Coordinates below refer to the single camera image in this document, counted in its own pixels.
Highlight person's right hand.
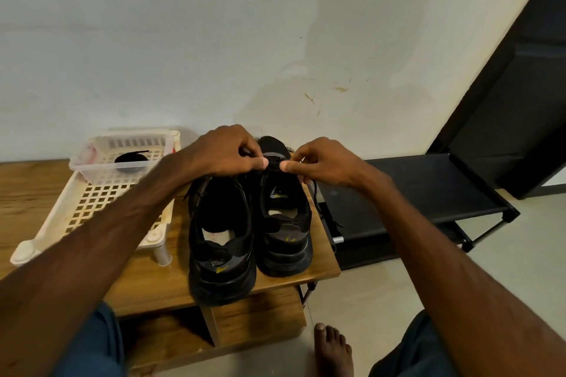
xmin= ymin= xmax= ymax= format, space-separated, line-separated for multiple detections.
xmin=280 ymin=136 xmax=392 ymax=199

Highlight person's left hand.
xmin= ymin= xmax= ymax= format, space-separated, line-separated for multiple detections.
xmin=179 ymin=125 xmax=270 ymax=181

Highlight single black shoelace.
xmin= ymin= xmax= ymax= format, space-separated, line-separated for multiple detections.
xmin=264 ymin=153 xmax=325 ymax=219

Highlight black shoe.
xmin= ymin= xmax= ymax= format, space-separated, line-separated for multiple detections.
xmin=253 ymin=135 xmax=315 ymax=278
xmin=186 ymin=173 xmax=259 ymax=306

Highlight black shoelaces bundle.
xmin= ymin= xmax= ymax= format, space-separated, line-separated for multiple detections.
xmin=114 ymin=150 xmax=152 ymax=166

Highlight person's right forearm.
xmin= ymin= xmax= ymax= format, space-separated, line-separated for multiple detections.
xmin=371 ymin=176 xmax=566 ymax=377

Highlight person's left forearm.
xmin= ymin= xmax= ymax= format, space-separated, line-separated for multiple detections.
xmin=0 ymin=156 xmax=200 ymax=377

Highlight person's blue shorts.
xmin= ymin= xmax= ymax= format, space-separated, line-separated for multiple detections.
xmin=53 ymin=302 xmax=461 ymax=377

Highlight black shoe rack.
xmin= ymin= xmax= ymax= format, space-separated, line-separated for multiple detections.
xmin=308 ymin=153 xmax=521 ymax=272

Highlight small white plastic basket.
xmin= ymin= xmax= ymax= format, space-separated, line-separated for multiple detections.
xmin=69 ymin=130 xmax=180 ymax=186

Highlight large white plastic tray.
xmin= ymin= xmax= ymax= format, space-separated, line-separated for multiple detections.
xmin=9 ymin=129 xmax=182 ymax=267

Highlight dark door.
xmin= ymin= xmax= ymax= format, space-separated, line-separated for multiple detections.
xmin=429 ymin=0 xmax=566 ymax=199

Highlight low wooden table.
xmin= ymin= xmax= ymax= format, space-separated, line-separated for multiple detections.
xmin=0 ymin=153 xmax=341 ymax=377

